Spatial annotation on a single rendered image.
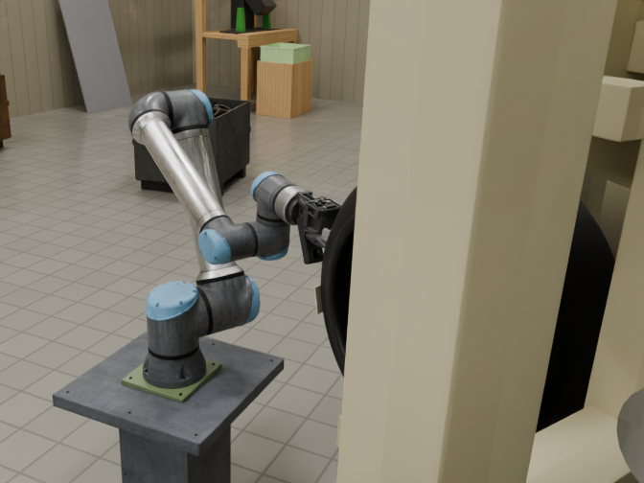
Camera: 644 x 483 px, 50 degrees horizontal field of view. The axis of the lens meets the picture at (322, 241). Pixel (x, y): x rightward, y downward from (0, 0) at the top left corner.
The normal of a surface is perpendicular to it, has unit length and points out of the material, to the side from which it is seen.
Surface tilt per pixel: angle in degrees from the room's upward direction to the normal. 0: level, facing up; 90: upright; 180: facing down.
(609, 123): 90
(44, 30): 90
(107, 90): 76
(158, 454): 90
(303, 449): 0
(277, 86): 90
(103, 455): 0
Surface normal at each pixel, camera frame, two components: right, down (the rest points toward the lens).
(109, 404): 0.05, -0.93
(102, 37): 0.90, -0.04
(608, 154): 0.59, 0.31
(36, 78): 0.92, 0.18
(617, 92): -0.80, 0.17
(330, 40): -0.40, 0.31
